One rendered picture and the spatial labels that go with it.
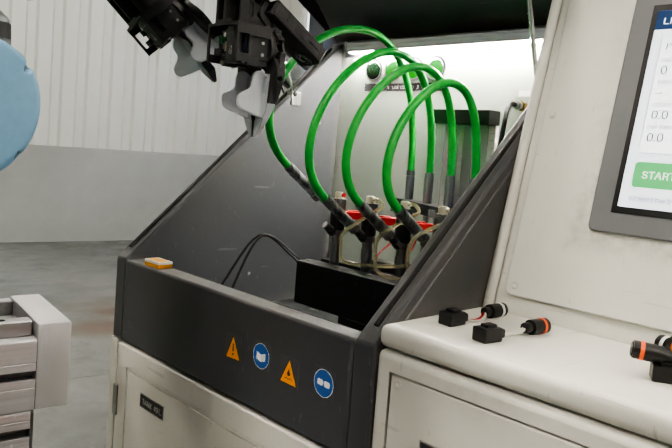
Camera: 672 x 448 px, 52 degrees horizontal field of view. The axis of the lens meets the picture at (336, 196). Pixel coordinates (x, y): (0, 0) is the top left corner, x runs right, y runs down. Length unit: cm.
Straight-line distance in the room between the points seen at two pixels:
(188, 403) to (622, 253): 74
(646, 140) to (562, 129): 12
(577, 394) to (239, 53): 58
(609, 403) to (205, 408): 69
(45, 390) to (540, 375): 51
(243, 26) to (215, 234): 66
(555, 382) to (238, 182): 94
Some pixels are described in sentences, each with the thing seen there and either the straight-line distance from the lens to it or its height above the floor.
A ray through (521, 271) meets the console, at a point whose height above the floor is 104.
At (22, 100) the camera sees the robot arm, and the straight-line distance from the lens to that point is 63.
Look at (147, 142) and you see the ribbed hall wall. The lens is 807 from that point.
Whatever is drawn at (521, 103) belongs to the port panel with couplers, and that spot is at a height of 130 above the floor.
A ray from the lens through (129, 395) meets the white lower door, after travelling 143.
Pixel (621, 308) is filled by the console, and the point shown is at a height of 102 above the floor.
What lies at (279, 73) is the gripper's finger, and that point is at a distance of 96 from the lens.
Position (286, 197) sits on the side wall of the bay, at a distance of 160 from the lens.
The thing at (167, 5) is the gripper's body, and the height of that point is 139.
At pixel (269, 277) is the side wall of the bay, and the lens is 161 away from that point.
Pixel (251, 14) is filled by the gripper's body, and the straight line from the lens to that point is 98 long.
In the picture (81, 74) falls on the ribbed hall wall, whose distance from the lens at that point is 785.
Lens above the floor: 119
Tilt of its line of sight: 4 degrees down
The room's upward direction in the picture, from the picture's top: 4 degrees clockwise
